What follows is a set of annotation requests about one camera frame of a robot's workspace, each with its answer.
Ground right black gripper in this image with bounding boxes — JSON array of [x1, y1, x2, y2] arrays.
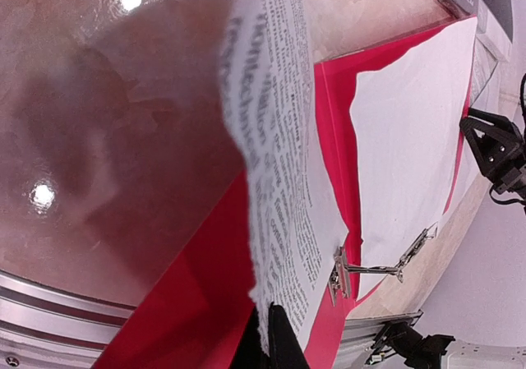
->
[[459, 108, 525, 209]]

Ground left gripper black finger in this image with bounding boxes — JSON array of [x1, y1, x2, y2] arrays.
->
[[238, 303, 309, 369]]

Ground white sheet top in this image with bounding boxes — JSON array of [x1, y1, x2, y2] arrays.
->
[[348, 15, 480, 302]]

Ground printed text sheet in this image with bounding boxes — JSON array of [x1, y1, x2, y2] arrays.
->
[[219, 0, 348, 351], [469, 38, 499, 111]]

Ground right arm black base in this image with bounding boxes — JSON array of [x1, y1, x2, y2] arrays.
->
[[373, 321, 455, 369]]

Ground aluminium front rail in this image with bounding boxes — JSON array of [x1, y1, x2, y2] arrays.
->
[[1, 270, 135, 368]]

